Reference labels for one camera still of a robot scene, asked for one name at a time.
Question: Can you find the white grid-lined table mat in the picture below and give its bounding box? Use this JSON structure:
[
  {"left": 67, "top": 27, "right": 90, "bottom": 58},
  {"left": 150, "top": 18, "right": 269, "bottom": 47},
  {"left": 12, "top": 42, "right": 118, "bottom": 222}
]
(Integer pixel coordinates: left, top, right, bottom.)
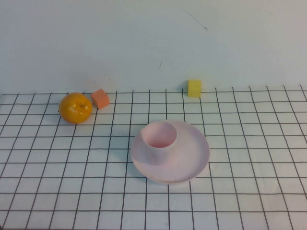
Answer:
[{"left": 0, "top": 85, "right": 307, "bottom": 230}]

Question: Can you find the pink plate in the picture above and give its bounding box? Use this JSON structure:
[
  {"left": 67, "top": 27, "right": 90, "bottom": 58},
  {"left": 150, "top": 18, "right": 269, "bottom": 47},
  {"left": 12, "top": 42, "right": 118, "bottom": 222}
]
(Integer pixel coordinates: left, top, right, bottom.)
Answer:
[{"left": 130, "top": 120, "right": 211, "bottom": 185}]

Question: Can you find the orange foam block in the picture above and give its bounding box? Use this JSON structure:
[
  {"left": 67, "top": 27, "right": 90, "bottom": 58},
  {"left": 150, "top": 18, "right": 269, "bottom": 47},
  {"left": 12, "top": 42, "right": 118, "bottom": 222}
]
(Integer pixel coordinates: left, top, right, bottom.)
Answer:
[{"left": 91, "top": 88, "right": 111, "bottom": 110}]

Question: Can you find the pink cup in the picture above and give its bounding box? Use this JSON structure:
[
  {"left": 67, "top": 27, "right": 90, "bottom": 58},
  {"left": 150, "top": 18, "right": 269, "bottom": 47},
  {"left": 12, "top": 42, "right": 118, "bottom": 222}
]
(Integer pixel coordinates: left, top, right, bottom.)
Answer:
[{"left": 140, "top": 121, "right": 178, "bottom": 166}]

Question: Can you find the yellow foam block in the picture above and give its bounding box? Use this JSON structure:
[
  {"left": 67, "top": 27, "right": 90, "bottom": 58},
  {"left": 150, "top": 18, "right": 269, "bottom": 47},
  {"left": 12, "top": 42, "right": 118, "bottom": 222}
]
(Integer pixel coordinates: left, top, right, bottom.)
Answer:
[{"left": 187, "top": 79, "right": 202, "bottom": 98}]

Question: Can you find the orange fruit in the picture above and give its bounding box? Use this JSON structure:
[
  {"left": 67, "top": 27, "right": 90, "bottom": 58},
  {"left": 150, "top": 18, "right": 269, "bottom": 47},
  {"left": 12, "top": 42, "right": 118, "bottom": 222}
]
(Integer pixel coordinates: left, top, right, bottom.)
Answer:
[{"left": 59, "top": 92, "right": 93, "bottom": 125}]

